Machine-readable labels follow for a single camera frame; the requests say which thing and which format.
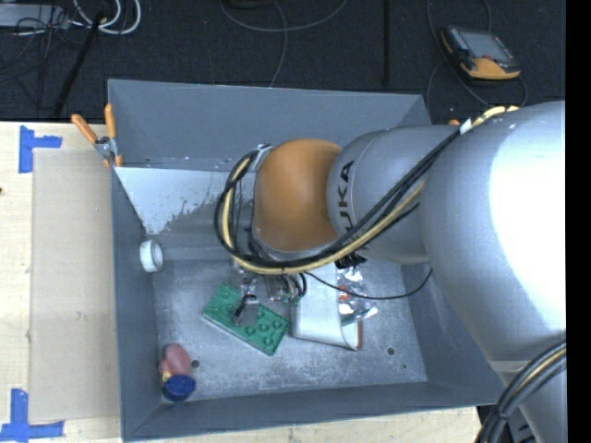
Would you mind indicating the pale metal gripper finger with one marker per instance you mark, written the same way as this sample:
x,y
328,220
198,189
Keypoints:
x,y
238,313
251,311

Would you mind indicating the dark green flat block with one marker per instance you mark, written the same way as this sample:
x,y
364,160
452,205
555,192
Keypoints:
x,y
268,329

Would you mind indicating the white flat box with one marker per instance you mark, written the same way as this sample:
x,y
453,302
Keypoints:
x,y
308,325

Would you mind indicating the grey metal bin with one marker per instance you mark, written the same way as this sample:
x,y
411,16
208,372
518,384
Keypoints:
x,y
295,367

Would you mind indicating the silver foil packet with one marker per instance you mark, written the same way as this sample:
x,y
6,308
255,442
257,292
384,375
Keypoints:
x,y
354,293

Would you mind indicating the red toy with blue cap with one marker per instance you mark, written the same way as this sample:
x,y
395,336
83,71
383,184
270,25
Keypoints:
x,y
177,372

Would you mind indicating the white tape roll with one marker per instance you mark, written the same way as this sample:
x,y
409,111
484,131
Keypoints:
x,y
150,256

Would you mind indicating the pale cardboard board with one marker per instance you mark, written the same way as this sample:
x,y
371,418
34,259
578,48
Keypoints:
x,y
69,284

